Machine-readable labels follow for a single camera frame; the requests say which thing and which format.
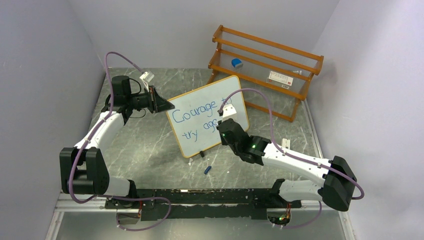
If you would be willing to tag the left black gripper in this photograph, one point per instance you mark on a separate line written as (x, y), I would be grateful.
(156, 103)

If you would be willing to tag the yellow framed whiteboard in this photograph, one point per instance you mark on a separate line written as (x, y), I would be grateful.
(195, 116)

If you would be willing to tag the blue marker cap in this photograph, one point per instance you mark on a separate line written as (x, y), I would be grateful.
(207, 170)

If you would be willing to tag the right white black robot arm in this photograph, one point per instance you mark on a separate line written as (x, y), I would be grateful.
(331, 181)

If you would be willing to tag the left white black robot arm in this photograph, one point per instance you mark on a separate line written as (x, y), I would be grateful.
(82, 167)

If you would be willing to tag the blue whiteboard eraser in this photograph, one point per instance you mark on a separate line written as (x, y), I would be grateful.
(236, 63)

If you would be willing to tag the white plastic block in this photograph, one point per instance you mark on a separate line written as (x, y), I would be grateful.
(286, 143)

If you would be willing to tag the orange wooden rack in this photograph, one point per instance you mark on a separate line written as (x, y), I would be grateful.
(259, 57)

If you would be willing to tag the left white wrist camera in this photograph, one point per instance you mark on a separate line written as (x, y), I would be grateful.
(145, 78)

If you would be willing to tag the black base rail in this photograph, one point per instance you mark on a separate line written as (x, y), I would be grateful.
(203, 203)

